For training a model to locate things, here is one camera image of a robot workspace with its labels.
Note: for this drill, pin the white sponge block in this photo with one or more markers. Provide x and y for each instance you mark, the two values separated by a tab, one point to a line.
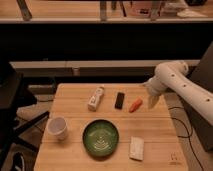
136	148

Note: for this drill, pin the black eraser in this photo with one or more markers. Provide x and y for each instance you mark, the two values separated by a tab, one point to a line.
119	100

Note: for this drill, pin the wooden shelf bench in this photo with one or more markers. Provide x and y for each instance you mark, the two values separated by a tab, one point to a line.
85	68

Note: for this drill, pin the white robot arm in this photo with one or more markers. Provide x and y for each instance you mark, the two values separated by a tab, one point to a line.
173	75

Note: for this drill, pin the black chair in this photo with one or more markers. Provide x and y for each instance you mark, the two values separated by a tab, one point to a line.
13	94

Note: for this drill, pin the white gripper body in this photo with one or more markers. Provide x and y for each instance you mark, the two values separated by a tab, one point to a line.
154	87

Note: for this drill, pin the white plastic bottle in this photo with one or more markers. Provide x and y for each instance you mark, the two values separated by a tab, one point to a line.
95	99

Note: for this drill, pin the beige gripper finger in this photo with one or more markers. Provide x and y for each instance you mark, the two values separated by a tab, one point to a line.
152	101

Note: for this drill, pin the green ceramic plate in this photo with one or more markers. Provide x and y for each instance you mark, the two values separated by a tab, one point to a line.
100	138

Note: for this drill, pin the orange carrot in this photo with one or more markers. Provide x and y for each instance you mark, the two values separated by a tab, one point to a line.
135	105

